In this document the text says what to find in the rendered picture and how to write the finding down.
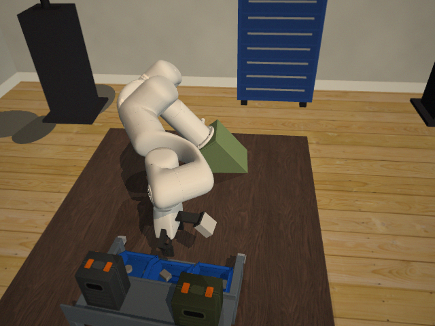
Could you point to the blue bin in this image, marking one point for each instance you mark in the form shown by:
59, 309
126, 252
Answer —
175, 268
139, 263
216, 271

